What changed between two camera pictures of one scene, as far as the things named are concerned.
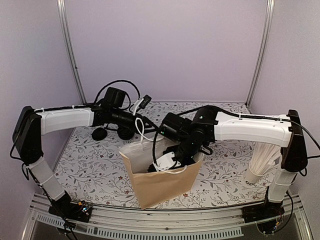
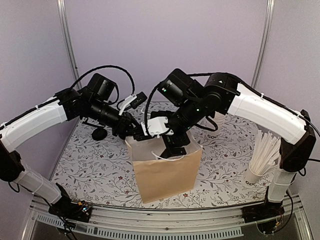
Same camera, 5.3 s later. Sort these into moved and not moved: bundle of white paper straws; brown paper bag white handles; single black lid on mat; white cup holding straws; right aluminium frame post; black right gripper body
Moved: black right gripper body; brown paper bag white handles
Not moved: white cup holding straws; bundle of white paper straws; right aluminium frame post; single black lid on mat
